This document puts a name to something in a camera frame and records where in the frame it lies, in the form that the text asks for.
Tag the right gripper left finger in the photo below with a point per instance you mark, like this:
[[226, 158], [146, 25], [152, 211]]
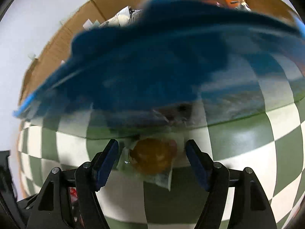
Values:
[[53, 207]]

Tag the small red snack packet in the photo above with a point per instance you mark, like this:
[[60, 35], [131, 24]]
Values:
[[73, 194]]

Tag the packaged braised egg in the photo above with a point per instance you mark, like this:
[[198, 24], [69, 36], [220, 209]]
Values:
[[152, 158]]

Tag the orange snack packet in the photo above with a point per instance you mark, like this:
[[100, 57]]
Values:
[[237, 5]]

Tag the green white checkered mat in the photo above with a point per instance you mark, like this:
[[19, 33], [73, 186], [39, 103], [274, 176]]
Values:
[[271, 143]]

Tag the cardboard milk box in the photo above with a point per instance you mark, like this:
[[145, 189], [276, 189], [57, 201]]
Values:
[[183, 64]]

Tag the white beige snack bag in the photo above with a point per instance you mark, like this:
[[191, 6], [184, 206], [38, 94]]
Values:
[[124, 17]]

